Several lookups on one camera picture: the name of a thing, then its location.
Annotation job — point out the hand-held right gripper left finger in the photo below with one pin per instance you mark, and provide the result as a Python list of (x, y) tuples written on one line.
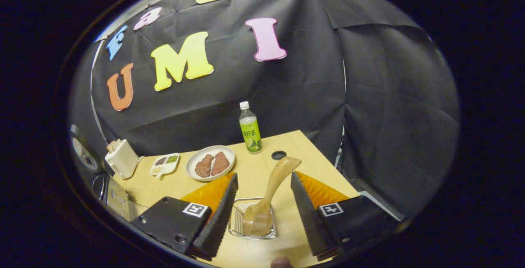
[(219, 214)]

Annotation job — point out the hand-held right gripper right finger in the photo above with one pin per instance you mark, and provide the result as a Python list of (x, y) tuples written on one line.
[(305, 214)]

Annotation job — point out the wooden spoon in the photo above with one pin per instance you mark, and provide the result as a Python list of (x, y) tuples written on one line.
[(266, 202)]

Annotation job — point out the dark grey rice cooker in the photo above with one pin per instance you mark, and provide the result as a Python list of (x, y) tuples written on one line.
[(88, 157)]

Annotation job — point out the brown meat piece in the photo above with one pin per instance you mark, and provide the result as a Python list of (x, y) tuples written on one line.
[(204, 166), (220, 163)]

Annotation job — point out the white round plate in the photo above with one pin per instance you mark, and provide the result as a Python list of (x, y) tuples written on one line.
[(197, 153)]

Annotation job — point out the white divided bean dish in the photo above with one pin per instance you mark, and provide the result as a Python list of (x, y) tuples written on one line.
[(164, 164)]

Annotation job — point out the green tea bottle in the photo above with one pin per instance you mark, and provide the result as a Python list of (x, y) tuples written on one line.
[(251, 130)]

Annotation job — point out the white toaster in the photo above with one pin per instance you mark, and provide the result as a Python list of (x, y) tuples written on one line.
[(123, 161)]

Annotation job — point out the toast slice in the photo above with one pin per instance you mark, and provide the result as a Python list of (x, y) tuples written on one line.
[(114, 145)]

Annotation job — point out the black backdrop cloth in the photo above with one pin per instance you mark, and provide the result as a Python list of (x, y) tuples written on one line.
[(307, 75)]

